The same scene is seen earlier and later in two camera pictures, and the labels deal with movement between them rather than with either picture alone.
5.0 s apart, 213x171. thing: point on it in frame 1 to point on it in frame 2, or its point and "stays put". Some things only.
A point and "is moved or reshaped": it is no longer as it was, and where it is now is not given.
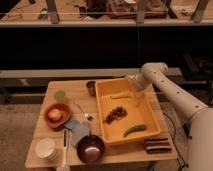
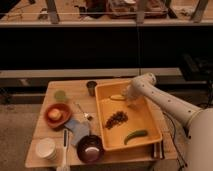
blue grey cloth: x=79 y=130 stays put
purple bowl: x=90 y=148 stays put
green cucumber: x=138 y=127 to x=133 y=134
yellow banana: x=120 y=96 stays put
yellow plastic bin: x=125 y=111 is moved or reshaped
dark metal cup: x=91 y=86 stays put
